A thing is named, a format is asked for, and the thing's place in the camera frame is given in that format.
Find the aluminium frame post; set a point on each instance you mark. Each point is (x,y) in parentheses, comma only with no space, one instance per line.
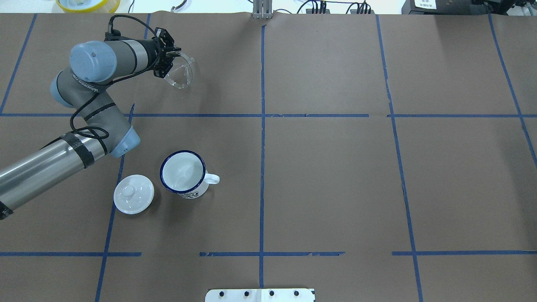
(262,9)

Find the black box device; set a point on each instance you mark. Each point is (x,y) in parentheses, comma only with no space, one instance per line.
(446,7)

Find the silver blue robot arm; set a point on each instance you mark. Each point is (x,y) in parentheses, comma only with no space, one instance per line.
(98,126)

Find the white mug lid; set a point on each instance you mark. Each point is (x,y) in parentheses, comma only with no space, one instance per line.
(133,194)

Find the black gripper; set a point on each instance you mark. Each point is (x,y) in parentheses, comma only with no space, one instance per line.
(149,51)

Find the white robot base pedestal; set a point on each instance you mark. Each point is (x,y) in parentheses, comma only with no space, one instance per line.
(261,295)

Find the white enamel mug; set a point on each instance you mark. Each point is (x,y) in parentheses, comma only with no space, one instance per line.
(185,173)

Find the yellow tape roll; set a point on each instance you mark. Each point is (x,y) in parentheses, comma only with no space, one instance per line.
(88,6)

